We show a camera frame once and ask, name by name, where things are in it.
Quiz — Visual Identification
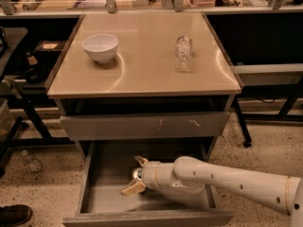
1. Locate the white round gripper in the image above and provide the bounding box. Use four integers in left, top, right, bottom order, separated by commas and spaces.
121, 156, 160, 196

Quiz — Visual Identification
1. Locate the redbull can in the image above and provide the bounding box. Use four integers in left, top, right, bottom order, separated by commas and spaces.
133, 167, 142, 180

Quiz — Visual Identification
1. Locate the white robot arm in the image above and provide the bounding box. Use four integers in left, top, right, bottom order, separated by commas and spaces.
121, 156, 303, 227

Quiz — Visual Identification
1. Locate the open grey middle drawer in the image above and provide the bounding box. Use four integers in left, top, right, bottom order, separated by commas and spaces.
62, 139, 233, 227

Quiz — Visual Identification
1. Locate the grey drawer cabinet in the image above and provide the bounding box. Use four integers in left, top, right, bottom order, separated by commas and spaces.
47, 11, 241, 159

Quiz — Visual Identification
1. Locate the closed grey top drawer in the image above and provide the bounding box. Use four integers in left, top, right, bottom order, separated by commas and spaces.
61, 112, 230, 141

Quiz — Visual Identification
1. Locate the plastic bottle on floor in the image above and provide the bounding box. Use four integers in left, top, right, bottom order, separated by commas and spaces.
21, 150, 42, 172

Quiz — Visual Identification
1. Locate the black side table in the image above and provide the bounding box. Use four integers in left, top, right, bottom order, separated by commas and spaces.
0, 27, 73, 176

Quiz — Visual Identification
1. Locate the clear plastic bottle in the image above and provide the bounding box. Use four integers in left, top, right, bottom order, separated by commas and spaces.
175, 36, 192, 72

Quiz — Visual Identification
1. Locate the white ceramic bowl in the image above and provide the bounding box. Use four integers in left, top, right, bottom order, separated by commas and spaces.
82, 34, 119, 63

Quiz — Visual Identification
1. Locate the dark shoe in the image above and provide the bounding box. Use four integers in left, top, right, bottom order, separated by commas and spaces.
0, 204, 32, 227

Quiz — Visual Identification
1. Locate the black frame desk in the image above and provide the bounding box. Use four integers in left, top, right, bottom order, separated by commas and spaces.
231, 63, 303, 148

